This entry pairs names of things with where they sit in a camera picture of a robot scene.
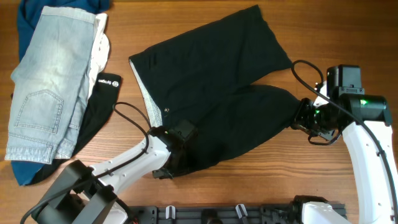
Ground black garment with white logo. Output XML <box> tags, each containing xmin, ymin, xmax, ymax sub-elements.
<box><xmin>21</xmin><ymin>73</ymin><xmax>122</xmax><ymax>185</ymax></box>

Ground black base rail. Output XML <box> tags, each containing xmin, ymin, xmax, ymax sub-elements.
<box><xmin>130</xmin><ymin>204</ymin><xmax>300</xmax><ymax>224</ymax></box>

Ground black shorts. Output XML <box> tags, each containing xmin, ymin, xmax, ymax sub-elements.
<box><xmin>129</xmin><ymin>6</ymin><xmax>300</xmax><ymax>175</ymax></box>

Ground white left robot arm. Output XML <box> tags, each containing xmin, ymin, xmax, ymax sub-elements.
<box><xmin>21</xmin><ymin>124</ymin><xmax>197</xmax><ymax>223</ymax></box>

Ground dark blue garment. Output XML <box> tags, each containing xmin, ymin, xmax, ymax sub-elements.
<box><xmin>9</xmin><ymin>1</ymin><xmax>111</xmax><ymax>185</ymax></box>

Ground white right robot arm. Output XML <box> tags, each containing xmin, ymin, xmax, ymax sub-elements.
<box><xmin>293</xmin><ymin>93</ymin><xmax>397</xmax><ymax>223</ymax></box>

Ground light blue denim jeans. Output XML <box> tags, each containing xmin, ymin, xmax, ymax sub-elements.
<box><xmin>5</xmin><ymin>6</ymin><xmax>96</xmax><ymax>164</ymax></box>

